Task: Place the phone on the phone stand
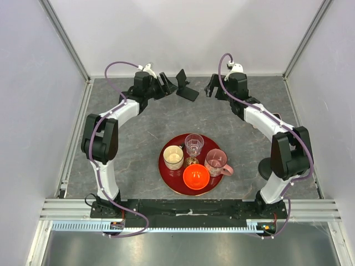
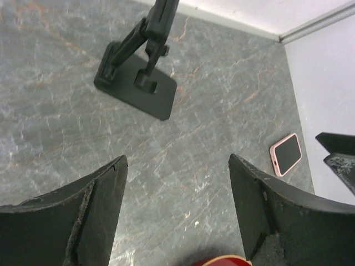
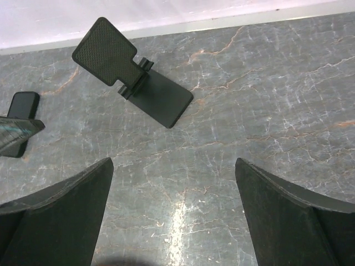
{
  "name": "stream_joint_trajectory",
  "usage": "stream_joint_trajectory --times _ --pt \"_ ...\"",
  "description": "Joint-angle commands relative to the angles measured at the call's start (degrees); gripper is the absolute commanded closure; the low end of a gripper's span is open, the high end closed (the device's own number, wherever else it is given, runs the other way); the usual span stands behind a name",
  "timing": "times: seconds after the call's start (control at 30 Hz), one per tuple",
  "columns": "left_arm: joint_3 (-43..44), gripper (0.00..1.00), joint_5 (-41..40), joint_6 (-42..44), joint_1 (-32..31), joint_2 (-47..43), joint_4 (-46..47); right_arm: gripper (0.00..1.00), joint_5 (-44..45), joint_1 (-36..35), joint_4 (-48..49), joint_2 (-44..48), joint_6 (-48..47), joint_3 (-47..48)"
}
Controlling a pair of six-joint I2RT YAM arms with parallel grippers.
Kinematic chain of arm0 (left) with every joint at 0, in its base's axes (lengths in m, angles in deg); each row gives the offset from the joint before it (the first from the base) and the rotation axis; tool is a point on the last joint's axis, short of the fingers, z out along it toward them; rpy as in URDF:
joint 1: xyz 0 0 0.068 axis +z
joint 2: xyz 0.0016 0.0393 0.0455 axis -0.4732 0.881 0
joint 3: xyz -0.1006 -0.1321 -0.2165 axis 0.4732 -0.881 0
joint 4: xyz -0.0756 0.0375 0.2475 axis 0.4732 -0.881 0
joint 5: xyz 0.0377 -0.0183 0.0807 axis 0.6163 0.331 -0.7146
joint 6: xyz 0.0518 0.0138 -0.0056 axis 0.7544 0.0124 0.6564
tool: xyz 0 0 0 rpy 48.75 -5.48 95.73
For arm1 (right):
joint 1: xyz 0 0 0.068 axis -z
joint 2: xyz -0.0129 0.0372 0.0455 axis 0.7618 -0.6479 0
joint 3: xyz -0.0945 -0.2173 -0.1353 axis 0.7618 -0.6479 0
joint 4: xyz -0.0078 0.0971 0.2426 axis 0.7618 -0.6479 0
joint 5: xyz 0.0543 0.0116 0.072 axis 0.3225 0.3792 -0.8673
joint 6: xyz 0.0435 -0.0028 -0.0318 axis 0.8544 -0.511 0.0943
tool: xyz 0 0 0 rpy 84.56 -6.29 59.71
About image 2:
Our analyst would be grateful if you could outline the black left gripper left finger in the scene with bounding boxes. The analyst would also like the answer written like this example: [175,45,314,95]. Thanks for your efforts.
[1,156,128,265]

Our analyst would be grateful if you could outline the red round tray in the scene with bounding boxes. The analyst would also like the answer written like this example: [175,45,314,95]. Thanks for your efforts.
[191,255,252,266]

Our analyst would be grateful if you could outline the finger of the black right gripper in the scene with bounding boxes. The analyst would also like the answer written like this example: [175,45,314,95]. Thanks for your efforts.
[316,132,354,194]

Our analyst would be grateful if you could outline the black folding phone stand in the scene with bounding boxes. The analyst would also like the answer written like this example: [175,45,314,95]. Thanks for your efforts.
[94,1,179,121]

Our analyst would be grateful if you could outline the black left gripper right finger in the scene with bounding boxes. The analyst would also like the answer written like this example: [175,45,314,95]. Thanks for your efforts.
[229,154,354,265]

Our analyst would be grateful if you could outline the pink cased phone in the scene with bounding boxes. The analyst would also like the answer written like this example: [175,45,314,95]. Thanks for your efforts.
[269,133,302,177]

